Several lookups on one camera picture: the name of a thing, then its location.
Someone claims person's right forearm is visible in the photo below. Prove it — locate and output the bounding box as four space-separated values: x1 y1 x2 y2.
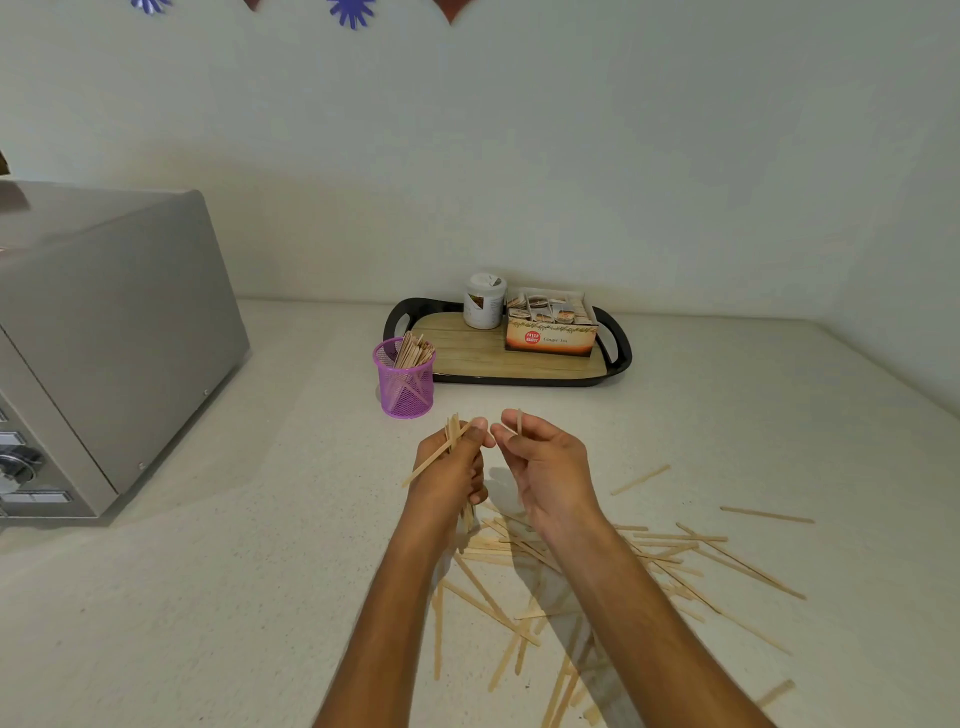
535 510 778 728

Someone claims person's right hand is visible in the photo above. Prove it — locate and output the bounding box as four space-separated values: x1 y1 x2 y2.
490 408 606 538

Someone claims silver oven knob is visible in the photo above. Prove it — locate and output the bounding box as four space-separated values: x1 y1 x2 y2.
0 447 44 486

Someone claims orange and white tea box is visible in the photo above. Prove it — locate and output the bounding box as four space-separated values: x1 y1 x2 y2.
504 288 600 359

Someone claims scattered pile of wooden stirrers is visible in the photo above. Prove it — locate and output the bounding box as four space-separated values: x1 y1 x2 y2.
430 498 808 728

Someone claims black tray with wooden base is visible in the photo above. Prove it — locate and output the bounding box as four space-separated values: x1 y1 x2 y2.
383 297 633 388

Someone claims bundle of wooden stirrers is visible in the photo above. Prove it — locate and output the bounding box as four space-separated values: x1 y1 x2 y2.
401 412 481 535

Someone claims person's left hand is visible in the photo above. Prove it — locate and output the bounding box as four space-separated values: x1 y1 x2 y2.
408 417 498 528

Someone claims person's left forearm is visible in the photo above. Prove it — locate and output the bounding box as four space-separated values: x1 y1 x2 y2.
313 513 460 728

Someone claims row of tea sachets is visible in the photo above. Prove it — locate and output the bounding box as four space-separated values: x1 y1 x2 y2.
507 291 597 326

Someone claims white round jar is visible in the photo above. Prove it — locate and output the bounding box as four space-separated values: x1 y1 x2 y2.
462 273 508 330

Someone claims silver oven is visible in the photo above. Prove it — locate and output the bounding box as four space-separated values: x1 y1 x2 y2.
0 180 252 520

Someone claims upright cluster of wooden stirrers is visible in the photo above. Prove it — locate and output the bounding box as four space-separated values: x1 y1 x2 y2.
394 330 436 370

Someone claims purple mesh cup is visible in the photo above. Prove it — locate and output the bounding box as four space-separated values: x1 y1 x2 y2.
372 336 437 420

